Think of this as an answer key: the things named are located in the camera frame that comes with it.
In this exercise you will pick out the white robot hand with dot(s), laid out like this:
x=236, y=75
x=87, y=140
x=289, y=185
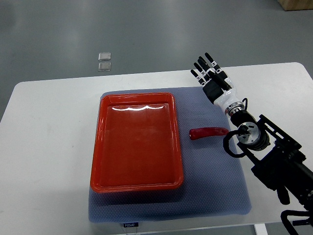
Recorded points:
x=217, y=86

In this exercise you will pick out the red pepper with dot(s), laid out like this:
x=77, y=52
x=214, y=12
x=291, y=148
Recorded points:
x=198, y=133

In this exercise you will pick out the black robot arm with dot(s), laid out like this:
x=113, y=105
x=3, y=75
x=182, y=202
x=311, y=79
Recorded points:
x=277, y=159

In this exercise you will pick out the red plastic tray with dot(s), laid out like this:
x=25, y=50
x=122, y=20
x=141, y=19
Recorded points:
x=137, y=146

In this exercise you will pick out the cardboard box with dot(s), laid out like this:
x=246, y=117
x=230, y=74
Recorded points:
x=294, y=5

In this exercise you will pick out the upper metal floor plate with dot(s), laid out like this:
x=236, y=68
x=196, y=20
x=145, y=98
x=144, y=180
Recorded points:
x=104, y=56

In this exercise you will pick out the blue textured mat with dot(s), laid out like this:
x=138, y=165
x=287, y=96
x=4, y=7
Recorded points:
x=213, y=183

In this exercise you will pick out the white table leg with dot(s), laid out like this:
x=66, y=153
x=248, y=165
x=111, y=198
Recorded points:
x=260, y=229

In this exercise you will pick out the dark blue table label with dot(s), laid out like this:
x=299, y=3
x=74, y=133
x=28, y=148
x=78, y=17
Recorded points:
x=131, y=225

